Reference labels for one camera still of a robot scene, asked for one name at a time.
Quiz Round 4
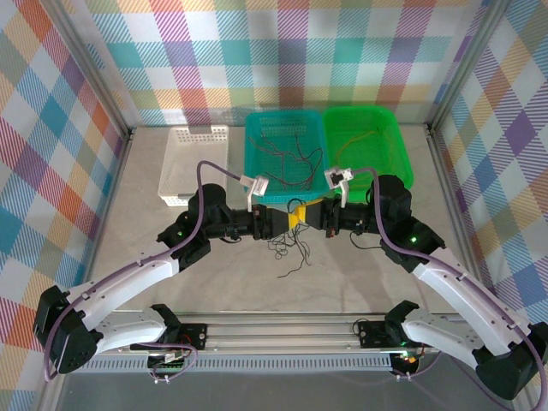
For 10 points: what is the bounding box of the aluminium mounting rail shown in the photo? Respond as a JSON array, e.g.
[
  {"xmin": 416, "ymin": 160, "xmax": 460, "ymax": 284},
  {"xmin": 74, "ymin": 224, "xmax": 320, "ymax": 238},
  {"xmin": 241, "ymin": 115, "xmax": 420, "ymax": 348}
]
[{"xmin": 46, "ymin": 312, "xmax": 517, "ymax": 356}]

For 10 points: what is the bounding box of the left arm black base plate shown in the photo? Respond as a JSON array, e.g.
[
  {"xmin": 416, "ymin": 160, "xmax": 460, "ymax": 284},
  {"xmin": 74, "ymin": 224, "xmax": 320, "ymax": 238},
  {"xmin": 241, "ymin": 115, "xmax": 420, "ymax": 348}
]
[{"xmin": 130, "ymin": 323, "xmax": 209, "ymax": 353}]

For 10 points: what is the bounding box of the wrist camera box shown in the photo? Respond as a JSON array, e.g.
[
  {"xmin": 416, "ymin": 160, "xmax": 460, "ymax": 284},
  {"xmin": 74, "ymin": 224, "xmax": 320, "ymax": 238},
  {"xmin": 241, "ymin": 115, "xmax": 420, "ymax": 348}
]
[
  {"xmin": 241, "ymin": 175, "xmax": 270, "ymax": 211},
  {"xmin": 324, "ymin": 166, "xmax": 354, "ymax": 206}
]

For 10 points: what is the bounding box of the aluminium side rail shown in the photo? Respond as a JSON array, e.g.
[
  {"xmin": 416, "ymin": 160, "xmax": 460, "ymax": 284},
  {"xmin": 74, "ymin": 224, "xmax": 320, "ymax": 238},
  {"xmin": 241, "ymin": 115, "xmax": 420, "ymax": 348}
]
[
  {"xmin": 72, "ymin": 128, "xmax": 136, "ymax": 322},
  {"xmin": 426, "ymin": 126, "xmax": 491, "ymax": 318}
]

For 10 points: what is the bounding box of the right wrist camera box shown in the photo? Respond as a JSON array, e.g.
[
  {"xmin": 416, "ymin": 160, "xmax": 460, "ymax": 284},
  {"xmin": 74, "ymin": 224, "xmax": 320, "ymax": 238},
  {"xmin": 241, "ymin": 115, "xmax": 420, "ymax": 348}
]
[{"xmin": 324, "ymin": 166, "xmax": 354, "ymax": 206}]

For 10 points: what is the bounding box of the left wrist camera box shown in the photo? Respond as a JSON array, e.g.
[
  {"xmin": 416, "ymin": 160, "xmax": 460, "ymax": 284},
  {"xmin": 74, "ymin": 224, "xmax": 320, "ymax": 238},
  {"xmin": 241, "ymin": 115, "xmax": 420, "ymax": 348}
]
[{"xmin": 241, "ymin": 175, "xmax": 270, "ymax": 211}]

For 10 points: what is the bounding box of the teal plastic basket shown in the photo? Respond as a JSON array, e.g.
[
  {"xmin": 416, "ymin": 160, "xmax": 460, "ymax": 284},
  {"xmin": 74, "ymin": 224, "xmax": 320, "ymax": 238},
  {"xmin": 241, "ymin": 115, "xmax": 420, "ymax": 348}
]
[{"xmin": 243, "ymin": 110, "xmax": 330, "ymax": 206}]

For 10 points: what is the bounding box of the aluminium frame post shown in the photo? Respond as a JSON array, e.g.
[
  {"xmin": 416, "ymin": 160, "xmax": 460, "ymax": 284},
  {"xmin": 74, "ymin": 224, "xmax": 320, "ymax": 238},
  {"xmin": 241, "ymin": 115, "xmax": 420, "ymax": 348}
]
[
  {"xmin": 45, "ymin": 0, "xmax": 134, "ymax": 139},
  {"xmin": 426, "ymin": 0, "xmax": 515, "ymax": 136}
]

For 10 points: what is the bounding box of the white perforated plastic basket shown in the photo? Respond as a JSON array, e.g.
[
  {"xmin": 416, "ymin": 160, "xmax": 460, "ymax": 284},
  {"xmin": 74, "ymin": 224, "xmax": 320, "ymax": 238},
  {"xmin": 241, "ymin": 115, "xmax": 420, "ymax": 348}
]
[{"xmin": 157, "ymin": 124, "xmax": 231, "ymax": 208}]

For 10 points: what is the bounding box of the grey slotted cable duct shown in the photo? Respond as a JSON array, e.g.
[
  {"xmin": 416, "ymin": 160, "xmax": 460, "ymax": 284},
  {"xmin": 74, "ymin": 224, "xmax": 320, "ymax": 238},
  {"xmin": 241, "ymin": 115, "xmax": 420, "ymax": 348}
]
[{"xmin": 67, "ymin": 357, "xmax": 394, "ymax": 374}]

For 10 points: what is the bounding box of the yellow wire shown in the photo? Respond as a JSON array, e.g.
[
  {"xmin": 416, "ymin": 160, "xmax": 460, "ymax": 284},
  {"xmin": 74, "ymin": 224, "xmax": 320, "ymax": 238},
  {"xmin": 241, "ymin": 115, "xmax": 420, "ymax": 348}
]
[{"xmin": 335, "ymin": 128, "xmax": 382, "ymax": 158}]

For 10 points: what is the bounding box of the green plastic basket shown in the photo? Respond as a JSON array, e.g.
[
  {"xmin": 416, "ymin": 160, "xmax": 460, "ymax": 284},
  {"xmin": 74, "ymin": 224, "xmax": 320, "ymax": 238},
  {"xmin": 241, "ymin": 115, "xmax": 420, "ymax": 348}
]
[{"xmin": 321, "ymin": 105, "xmax": 415, "ymax": 202}]

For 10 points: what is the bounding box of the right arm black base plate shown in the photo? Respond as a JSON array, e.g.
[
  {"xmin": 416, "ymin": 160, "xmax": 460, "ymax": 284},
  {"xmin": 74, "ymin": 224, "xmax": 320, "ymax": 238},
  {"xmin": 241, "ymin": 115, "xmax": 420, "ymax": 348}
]
[{"xmin": 357, "ymin": 319, "xmax": 438, "ymax": 348}]

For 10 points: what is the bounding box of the small electronics board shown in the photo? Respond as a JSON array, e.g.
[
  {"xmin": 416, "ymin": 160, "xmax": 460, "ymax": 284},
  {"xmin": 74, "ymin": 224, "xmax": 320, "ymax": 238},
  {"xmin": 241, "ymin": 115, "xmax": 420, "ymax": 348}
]
[
  {"xmin": 391, "ymin": 351, "xmax": 423, "ymax": 373},
  {"xmin": 147, "ymin": 350, "xmax": 192, "ymax": 374}
]

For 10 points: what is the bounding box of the black wire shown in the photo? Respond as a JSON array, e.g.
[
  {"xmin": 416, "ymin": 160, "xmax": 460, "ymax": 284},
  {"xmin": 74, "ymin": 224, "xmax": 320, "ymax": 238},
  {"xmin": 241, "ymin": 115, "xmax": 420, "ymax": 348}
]
[
  {"xmin": 277, "ymin": 230, "xmax": 313, "ymax": 279},
  {"xmin": 267, "ymin": 197, "xmax": 312, "ymax": 260}
]

